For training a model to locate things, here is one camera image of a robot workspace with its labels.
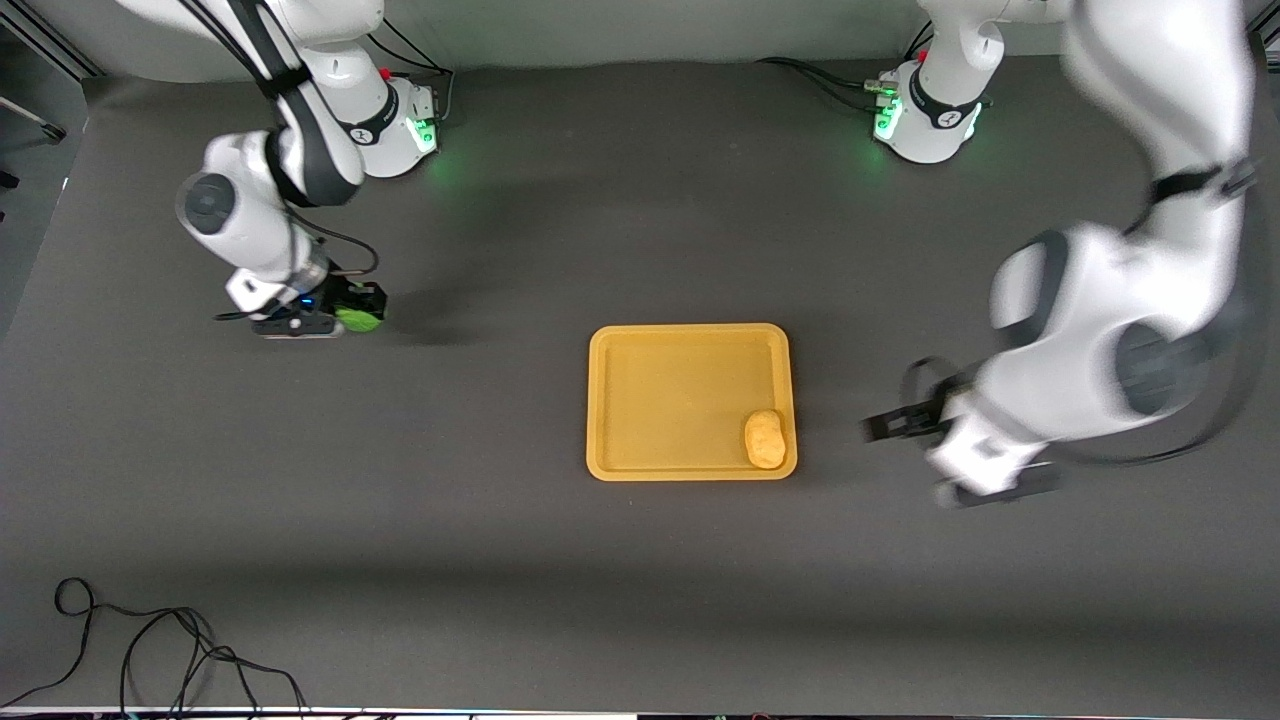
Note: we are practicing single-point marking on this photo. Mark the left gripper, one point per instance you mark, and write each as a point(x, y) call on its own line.
point(922, 417)

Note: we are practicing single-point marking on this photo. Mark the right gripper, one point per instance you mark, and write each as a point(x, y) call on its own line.
point(352, 296)

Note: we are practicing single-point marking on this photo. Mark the green apple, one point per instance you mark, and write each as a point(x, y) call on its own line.
point(358, 320)

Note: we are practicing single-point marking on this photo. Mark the yellow potato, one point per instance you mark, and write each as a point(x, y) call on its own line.
point(765, 440)

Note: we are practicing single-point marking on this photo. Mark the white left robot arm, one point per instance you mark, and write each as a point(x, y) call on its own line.
point(1100, 330)

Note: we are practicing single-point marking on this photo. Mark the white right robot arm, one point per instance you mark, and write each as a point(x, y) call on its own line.
point(250, 215)

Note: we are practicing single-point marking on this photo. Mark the yellow plastic tray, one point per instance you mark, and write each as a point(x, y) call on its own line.
point(670, 400)

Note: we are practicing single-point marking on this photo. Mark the dark grey table mat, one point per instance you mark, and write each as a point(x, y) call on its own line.
point(500, 600)

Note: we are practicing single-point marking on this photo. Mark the aluminium frame rail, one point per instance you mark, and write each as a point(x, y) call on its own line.
point(60, 55)

